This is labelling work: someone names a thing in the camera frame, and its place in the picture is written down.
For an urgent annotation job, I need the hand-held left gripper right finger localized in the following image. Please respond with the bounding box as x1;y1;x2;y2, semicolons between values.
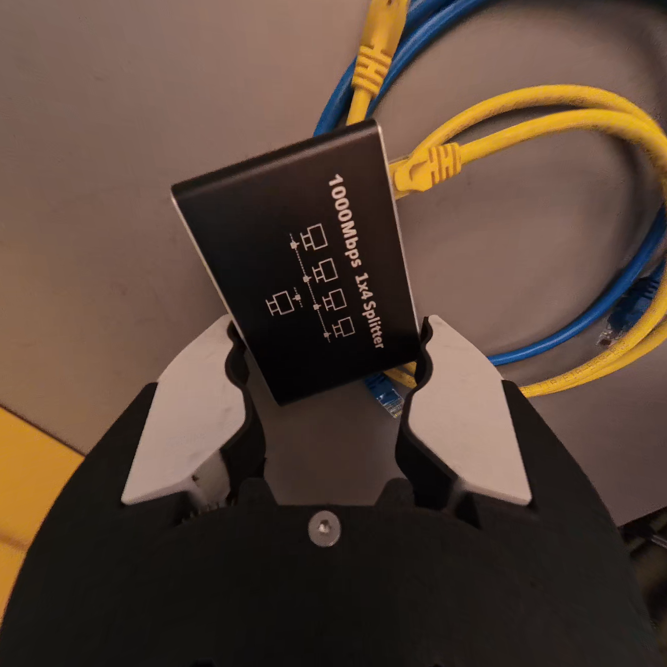
394;314;533;514

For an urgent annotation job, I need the blue ethernet cable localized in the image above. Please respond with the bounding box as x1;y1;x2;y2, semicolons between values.
313;0;667;418

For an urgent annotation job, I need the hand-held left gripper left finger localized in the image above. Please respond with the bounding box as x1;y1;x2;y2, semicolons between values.
121;313;269;509

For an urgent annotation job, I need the yellow flat panel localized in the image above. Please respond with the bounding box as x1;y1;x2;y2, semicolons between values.
0;405;85;600

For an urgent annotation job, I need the black ethernet splitter box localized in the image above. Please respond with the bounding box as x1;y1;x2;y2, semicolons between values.
170;119;422;407

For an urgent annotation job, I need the yellow ethernet cable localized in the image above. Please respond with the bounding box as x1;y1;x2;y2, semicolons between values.
346;0;667;399

